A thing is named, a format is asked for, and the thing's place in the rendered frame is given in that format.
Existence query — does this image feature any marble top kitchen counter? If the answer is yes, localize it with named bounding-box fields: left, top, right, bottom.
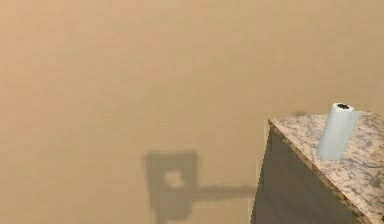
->
left=249, top=110, right=384, bottom=224

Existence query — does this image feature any white paper towel roll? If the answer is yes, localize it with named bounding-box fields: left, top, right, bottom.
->
left=316, top=102, right=361, bottom=162

